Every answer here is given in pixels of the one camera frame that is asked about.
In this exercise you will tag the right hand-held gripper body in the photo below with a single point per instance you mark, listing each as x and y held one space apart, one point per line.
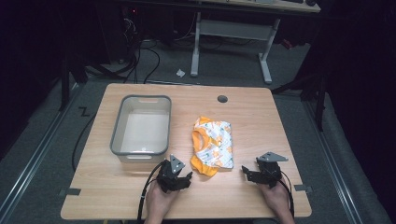
269 171

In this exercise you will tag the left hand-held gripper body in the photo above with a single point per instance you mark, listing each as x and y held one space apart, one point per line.
169 175

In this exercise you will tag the person's left hand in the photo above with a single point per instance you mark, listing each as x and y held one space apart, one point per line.
159 202

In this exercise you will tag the person's right hand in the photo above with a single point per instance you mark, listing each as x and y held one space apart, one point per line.
278 199

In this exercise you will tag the grey tape piece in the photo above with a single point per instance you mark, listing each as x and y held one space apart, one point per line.
302 188
71 192

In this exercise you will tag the orange and white printed garment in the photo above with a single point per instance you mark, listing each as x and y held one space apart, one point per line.
213 144

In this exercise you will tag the grey plastic bin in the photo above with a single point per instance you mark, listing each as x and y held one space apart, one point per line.
141 130

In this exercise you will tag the black metal stand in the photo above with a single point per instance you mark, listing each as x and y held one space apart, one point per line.
70 68
317 93

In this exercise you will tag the crumpled white paper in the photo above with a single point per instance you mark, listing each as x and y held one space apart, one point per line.
180 73

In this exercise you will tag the white-legged desk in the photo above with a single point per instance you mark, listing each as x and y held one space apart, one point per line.
233 29

